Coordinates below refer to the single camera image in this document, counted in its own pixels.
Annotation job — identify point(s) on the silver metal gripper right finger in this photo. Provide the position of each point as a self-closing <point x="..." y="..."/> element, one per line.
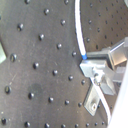
<point x="119" y="56"/>

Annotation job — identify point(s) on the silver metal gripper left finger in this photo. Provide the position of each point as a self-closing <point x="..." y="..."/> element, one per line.
<point x="98" y="67"/>

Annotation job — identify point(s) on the pale green object at edge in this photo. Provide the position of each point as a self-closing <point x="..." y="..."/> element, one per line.
<point x="2" y="54"/>

